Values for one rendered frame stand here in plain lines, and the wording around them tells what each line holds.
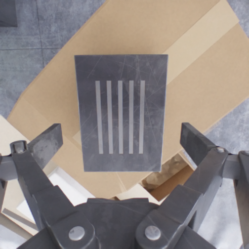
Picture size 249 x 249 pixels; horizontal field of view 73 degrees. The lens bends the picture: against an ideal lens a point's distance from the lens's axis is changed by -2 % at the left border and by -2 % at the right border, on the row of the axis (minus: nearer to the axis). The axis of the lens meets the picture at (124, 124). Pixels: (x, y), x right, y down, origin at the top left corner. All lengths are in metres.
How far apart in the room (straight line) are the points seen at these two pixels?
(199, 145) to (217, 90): 0.23
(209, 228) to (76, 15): 2.08
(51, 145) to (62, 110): 0.19
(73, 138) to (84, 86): 0.15
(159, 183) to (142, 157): 0.76
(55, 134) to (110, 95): 0.10
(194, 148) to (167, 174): 0.84
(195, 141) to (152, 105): 0.11
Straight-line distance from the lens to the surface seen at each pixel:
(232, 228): 2.16
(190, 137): 0.18
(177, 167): 1.01
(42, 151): 0.17
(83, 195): 0.79
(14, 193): 1.00
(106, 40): 0.34
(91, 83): 0.26
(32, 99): 0.39
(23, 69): 1.41
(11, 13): 1.40
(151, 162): 0.29
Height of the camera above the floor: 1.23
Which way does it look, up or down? 72 degrees down
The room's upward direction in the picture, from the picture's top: 179 degrees clockwise
